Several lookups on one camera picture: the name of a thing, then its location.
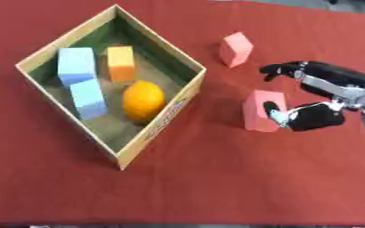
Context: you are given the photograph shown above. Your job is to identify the orange toy fruit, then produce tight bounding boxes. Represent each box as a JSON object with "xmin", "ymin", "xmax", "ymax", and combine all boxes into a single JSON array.
[{"xmin": 121, "ymin": 80, "xmax": 167, "ymax": 121}]

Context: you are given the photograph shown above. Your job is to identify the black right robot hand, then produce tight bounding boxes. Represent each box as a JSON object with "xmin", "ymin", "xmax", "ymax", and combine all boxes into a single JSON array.
[{"xmin": 257, "ymin": 60, "xmax": 365, "ymax": 133}]

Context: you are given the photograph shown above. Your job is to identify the large pink foam block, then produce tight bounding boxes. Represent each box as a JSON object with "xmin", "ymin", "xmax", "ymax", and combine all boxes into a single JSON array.
[{"xmin": 241, "ymin": 89, "xmax": 290, "ymax": 133}]

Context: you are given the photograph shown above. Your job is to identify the orange foam block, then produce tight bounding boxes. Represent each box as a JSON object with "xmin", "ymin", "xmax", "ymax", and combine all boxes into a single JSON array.
[{"xmin": 106, "ymin": 45, "xmax": 138, "ymax": 84}]

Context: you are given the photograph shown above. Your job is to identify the tan cardboard box green inside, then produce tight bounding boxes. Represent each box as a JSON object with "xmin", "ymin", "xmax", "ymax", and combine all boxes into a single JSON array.
[{"xmin": 14, "ymin": 4, "xmax": 207, "ymax": 171}]

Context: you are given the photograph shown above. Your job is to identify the small light blue foam block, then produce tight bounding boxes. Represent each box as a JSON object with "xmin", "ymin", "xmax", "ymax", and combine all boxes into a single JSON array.
[{"xmin": 69, "ymin": 78, "xmax": 110, "ymax": 120}]

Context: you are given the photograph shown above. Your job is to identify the large light blue foam block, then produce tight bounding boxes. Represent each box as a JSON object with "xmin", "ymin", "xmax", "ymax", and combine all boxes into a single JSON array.
[{"xmin": 56, "ymin": 46, "xmax": 99, "ymax": 87}]

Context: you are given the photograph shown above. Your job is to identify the small pink foam block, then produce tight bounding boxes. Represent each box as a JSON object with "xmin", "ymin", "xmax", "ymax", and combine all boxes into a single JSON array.
[{"xmin": 218, "ymin": 31, "xmax": 256, "ymax": 69}]

